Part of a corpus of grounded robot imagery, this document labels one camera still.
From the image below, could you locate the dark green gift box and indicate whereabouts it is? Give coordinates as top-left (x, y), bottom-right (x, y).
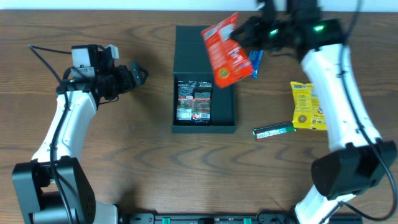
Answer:
top-left (172, 26), bottom-right (236, 134)

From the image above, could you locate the Haribo gummy candy bag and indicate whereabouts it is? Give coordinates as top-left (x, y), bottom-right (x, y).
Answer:
top-left (176, 81), bottom-right (213, 126)

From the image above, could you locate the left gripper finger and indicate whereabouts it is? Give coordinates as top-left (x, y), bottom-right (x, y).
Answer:
top-left (129, 61), bottom-right (145, 87)
top-left (138, 66), bottom-right (149, 82)

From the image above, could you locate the green gum pack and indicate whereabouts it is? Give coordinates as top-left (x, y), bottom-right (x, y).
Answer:
top-left (252, 122), bottom-right (297, 140)

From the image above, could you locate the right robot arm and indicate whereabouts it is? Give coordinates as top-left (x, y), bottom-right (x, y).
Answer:
top-left (231, 0), bottom-right (397, 223)

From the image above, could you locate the yellow snack bag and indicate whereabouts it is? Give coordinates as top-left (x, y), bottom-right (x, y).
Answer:
top-left (290, 82), bottom-right (327, 131)

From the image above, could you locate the blue cookie packet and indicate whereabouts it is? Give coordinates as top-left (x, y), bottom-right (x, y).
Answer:
top-left (249, 50), bottom-right (264, 79)

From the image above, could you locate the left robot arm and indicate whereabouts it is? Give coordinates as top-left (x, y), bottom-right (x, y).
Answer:
top-left (12, 44), bottom-right (149, 223)

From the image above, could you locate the red snack bag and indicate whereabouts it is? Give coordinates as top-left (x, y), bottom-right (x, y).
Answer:
top-left (201, 12), bottom-right (254, 88)

